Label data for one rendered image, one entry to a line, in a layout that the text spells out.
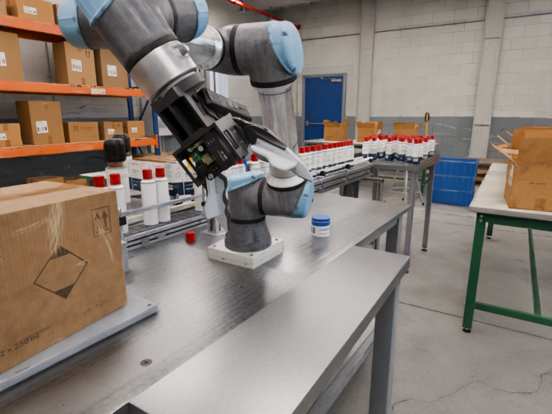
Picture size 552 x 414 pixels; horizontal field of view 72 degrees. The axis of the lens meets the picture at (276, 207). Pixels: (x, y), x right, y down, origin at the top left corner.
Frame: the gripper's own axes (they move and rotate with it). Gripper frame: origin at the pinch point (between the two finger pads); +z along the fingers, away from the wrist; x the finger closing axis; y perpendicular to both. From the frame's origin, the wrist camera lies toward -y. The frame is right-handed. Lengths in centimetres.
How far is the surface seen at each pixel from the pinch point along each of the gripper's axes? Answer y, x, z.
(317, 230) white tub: -78, -22, 36
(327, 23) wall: -919, 0, -74
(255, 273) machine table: -42, -33, 25
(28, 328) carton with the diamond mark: 4.2, -49.5, -4.6
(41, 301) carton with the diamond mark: 0.8, -47.0, -7.0
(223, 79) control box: -89, -22, -27
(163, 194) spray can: -72, -61, -7
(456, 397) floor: -91, -18, 146
